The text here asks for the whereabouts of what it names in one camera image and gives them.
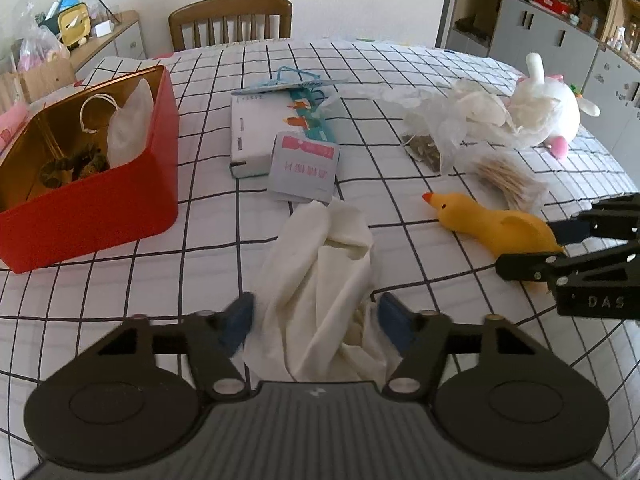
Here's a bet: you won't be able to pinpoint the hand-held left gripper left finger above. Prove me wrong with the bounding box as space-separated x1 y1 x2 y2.
80 292 256 402

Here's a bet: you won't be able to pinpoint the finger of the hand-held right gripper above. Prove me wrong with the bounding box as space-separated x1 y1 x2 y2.
495 241 640 284
549 195 640 246

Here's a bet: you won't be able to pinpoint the clear plastic bag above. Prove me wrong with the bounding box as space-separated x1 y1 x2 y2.
357 78 511 171

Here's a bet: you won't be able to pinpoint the grey shelf cabinet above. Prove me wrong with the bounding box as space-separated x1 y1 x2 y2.
445 0 640 111

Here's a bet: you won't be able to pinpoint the cotton swabs pack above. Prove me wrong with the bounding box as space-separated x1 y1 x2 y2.
472 154 548 211

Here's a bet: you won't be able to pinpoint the yellow rubber duck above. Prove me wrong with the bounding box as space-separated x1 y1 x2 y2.
422 191 566 293

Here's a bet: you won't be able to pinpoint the translucent white pouch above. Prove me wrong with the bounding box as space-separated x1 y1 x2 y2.
106 77 155 168

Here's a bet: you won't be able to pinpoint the checked white tablecloth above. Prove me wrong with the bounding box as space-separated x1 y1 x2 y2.
0 37 640 480

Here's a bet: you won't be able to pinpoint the white flat box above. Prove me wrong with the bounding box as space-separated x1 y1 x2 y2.
229 91 321 179

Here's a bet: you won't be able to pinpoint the wooden chair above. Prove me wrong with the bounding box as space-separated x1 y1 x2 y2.
168 0 294 53

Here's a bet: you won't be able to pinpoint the white cord loop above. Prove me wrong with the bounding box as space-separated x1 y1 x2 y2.
80 92 123 133

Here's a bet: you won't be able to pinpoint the yellow and blue toy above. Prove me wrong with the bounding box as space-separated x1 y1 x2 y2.
42 0 91 51

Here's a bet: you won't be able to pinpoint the white plush bunny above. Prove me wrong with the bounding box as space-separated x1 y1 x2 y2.
507 52 601 161

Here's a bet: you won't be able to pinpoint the cardboard box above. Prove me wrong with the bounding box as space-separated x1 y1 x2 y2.
0 55 78 111

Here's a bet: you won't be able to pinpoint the wooden top side cabinet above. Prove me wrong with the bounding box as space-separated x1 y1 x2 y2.
65 10 148 78

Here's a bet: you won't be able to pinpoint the white cloth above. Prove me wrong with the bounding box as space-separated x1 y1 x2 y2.
242 197 403 383

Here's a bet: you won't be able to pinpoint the red tin box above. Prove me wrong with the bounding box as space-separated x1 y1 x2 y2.
0 64 180 275

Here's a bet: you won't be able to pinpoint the pink package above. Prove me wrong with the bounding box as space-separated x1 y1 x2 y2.
0 102 33 161

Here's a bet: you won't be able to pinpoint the light blue plastic hanger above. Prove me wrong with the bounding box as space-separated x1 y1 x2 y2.
231 65 351 97

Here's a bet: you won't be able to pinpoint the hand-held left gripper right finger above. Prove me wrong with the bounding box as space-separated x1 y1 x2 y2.
378 291 557 398

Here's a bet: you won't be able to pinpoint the dark dried items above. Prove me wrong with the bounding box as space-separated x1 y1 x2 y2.
39 142 111 191

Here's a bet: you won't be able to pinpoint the grey pink packet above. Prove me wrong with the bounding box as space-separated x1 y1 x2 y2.
266 131 342 204

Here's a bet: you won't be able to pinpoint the pile of plastic bags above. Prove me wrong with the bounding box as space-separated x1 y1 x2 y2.
10 0 71 73

